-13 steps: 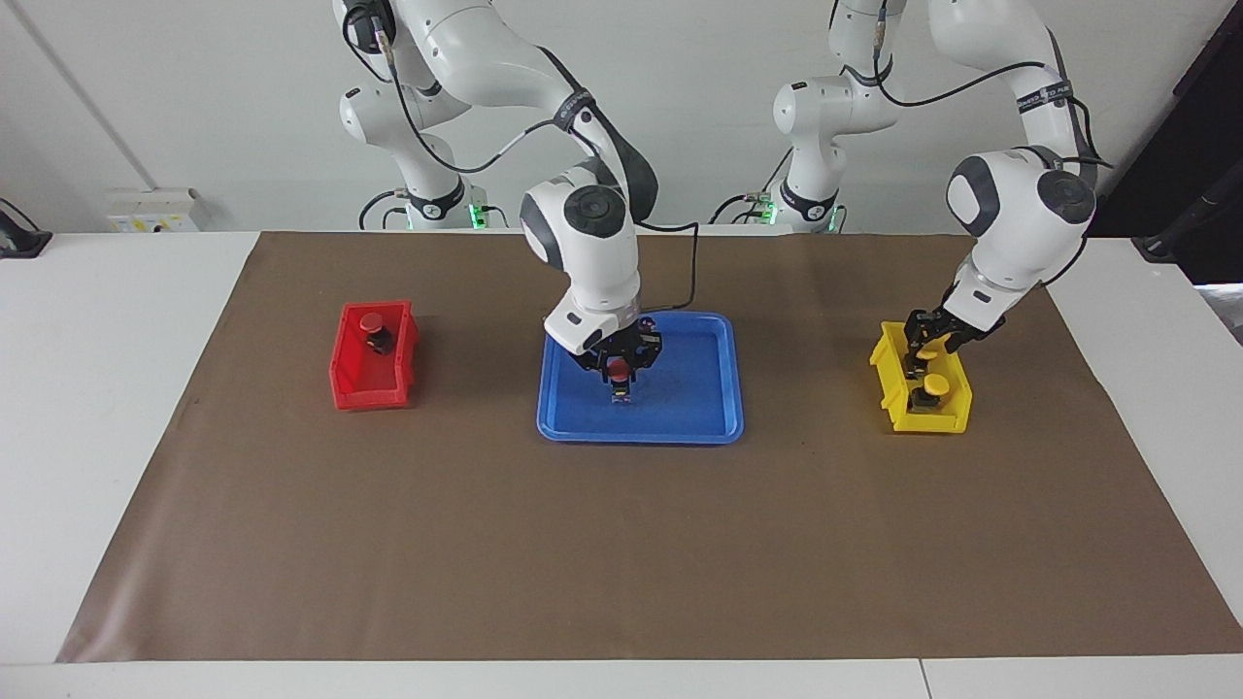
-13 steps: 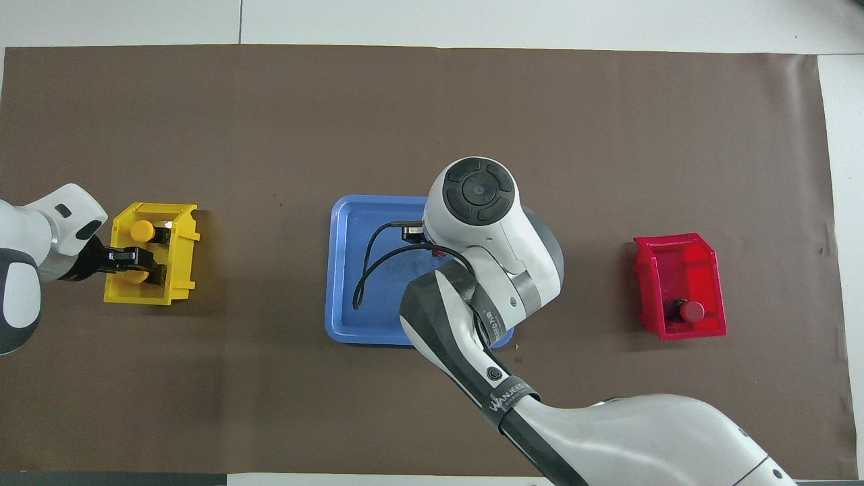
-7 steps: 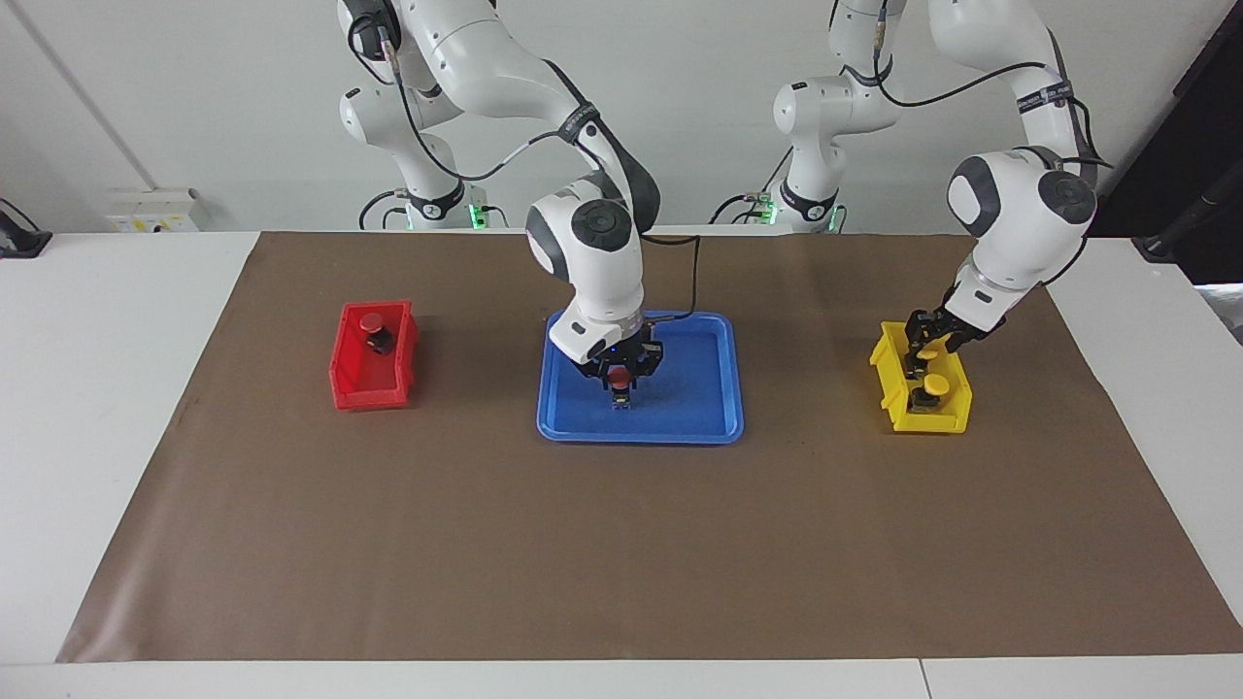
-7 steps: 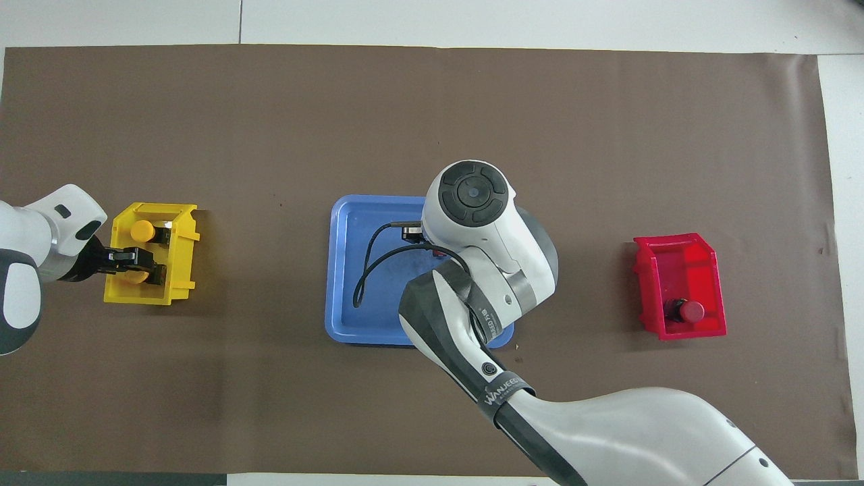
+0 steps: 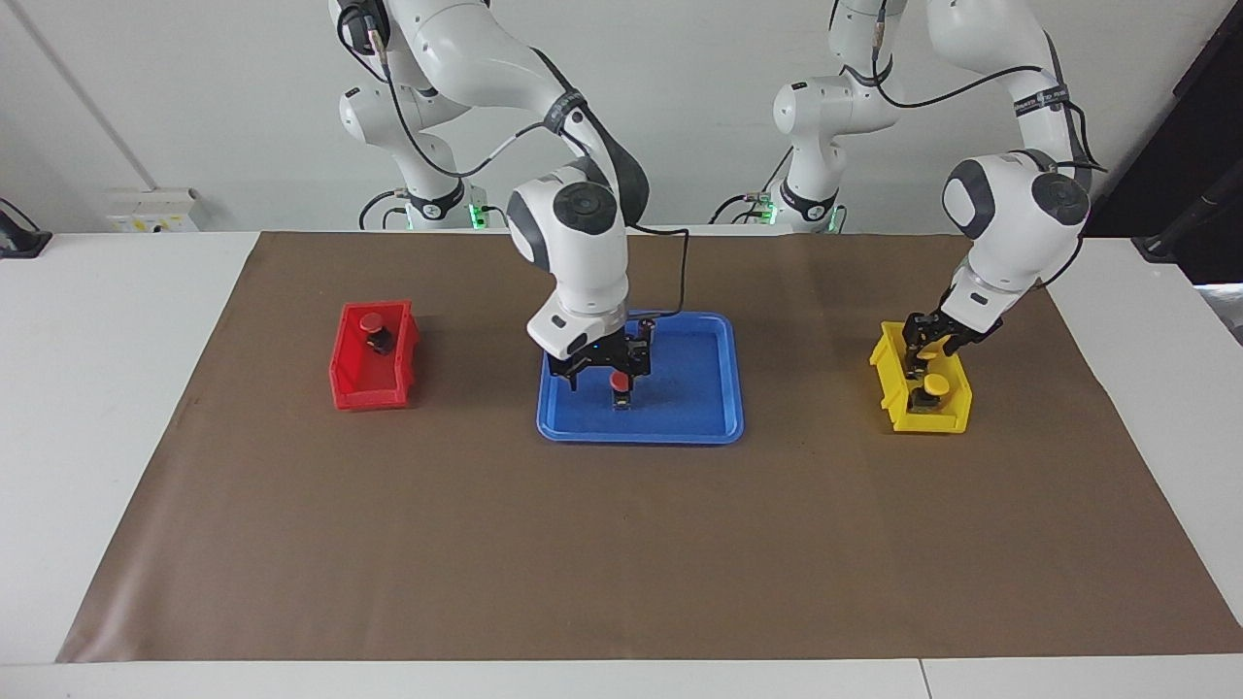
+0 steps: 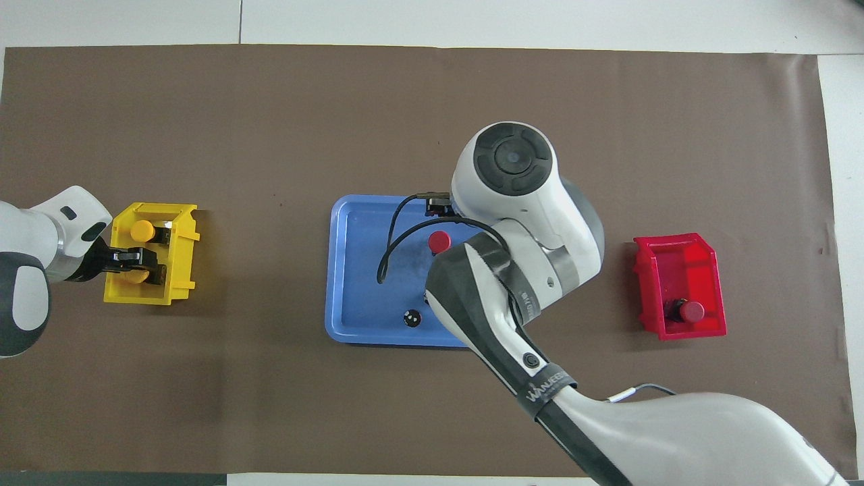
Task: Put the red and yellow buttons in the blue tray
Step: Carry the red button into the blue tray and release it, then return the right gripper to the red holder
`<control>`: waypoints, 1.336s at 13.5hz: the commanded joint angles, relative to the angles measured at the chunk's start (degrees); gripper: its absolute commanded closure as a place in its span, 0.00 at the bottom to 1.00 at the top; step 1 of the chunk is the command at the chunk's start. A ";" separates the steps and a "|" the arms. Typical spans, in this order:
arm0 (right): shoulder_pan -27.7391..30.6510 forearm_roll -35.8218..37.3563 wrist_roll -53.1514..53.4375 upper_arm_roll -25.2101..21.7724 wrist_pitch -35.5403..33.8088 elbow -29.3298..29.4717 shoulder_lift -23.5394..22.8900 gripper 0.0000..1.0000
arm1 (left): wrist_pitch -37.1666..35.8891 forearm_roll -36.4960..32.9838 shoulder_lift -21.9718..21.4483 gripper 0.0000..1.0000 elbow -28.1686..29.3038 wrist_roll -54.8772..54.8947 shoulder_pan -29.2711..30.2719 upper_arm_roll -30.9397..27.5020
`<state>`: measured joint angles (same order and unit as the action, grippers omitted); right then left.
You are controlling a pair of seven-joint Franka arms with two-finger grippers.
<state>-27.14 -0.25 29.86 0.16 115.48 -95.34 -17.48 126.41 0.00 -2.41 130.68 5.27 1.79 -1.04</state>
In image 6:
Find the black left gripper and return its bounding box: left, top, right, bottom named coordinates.
left=80, top=239, right=168, bottom=286

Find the blue plastic tray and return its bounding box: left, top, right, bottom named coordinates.
left=325, top=194, right=514, bottom=349

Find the yellow plastic bin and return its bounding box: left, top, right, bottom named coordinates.
left=103, top=202, right=202, bottom=306

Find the brown paper mat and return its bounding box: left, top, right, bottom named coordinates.
left=0, top=44, right=860, bottom=482

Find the red plastic bin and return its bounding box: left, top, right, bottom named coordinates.
left=632, top=232, right=728, bottom=342

